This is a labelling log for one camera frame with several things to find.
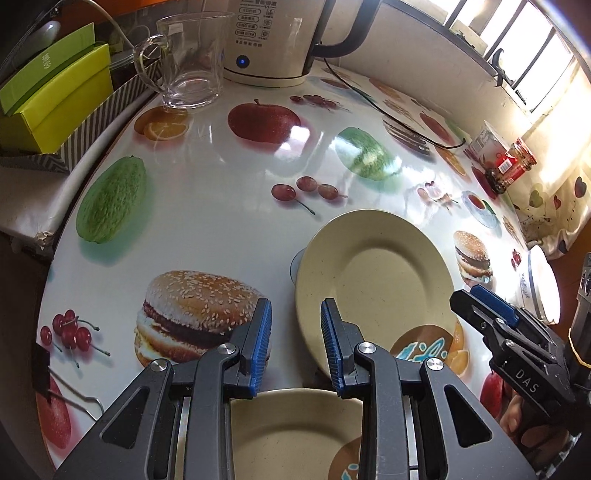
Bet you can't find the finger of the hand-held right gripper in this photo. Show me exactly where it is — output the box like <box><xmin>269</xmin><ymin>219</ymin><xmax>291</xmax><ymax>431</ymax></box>
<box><xmin>449</xmin><ymin>289</ymin><xmax>523</xmax><ymax>352</ymax></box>
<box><xmin>469</xmin><ymin>284</ymin><xmax>562</xmax><ymax>345</ymax></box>

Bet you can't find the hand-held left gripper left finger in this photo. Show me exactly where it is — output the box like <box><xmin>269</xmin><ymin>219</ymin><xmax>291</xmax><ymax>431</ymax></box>
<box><xmin>53</xmin><ymin>298</ymin><xmax>274</xmax><ymax>480</ymax></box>

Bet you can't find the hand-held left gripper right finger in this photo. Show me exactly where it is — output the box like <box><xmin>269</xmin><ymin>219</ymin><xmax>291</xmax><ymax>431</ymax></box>
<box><xmin>320</xmin><ymin>298</ymin><xmax>539</xmax><ymax>480</ymax></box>

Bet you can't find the white bowl with blue stripe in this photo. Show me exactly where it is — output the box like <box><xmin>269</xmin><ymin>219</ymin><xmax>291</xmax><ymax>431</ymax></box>
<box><xmin>526</xmin><ymin>244</ymin><xmax>562</xmax><ymax>325</ymax></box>

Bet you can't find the cream speckled plate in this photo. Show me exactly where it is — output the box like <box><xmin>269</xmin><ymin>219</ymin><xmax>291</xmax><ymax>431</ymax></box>
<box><xmin>229</xmin><ymin>388</ymin><xmax>365</xmax><ymax>480</ymax></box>
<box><xmin>294</xmin><ymin>209</ymin><xmax>458</xmax><ymax>372</ymax></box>

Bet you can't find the person's right hand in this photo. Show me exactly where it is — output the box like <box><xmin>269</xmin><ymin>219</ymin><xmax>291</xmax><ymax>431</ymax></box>
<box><xmin>499</xmin><ymin>394</ymin><xmax>525</xmax><ymax>435</ymax></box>

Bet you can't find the heart print curtain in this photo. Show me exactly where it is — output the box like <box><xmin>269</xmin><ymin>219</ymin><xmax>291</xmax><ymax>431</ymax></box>
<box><xmin>508</xmin><ymin>60</ymin><xmax>591</xmax><ymax>259</ymax></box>

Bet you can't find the glass jar with red lid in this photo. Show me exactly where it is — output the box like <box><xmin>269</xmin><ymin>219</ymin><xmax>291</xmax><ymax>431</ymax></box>
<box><xmin>485</xmin><ymin>137</ymin><xmax>537</xmax><ymax>195</ymax></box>

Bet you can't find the white plastic cup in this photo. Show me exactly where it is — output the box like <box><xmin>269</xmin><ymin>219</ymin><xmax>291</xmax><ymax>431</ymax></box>
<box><xmin>463</xmin><ymin>121</ymin><xmax>509</xmax><ymax>164</ymax></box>

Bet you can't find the fruit printed tablecloth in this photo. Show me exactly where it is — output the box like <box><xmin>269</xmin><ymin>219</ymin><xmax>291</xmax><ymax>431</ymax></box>
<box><xmin>34</xmin><ymin>60</ymin><xmax>532</xmax><ymax>480</ymax></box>

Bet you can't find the clear glass mug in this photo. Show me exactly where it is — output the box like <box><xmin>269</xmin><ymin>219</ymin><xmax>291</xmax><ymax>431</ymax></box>
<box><xmin>134</xmin><ymin>11</ymin><xmax>235</xmax><ymax>110</ymax></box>

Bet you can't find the grey striped box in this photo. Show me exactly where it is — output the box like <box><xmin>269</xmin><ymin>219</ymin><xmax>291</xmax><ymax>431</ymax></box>
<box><xmin>0</xmin><ymin>74</ymin><xmax>155</xmax><ymax>174</ymax></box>

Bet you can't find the white padded board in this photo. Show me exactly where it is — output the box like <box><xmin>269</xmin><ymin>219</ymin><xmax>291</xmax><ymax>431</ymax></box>
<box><xmin>0</xmin><ymin>166</ymin><xmax>93</xmax><ymax>250</ymax></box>

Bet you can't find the barred window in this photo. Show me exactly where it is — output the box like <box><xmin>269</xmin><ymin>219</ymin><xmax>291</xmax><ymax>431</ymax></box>
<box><xmin>392</xmin><ymin>0</ymin><xmax>591</xmax><ymax>121</ymax></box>

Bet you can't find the cream electric kettle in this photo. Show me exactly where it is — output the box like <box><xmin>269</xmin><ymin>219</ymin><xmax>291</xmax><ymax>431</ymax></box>
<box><xmin>221</xmin><ymin>0</ymin><xmax>386</xmax><ymax>88</ymax></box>

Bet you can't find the lime green box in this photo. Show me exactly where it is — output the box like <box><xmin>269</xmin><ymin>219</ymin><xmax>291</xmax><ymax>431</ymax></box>
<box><xmin>0</xmin><ymin>44</ymin><xmax>115</xmax><ymax>154</ymax></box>

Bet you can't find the black power cable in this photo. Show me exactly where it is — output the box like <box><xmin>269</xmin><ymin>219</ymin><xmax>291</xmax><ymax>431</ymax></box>
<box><xmin>321</xmin><ymin>55</ymin><xmax>466</xmax><ymax>150</ymax></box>

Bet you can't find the white cable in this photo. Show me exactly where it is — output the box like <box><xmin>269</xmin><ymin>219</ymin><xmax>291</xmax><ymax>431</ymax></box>
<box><xmin>60</xmin><ymin>0</ymin><xmax>127</xmax><ymax>51</ymax></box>

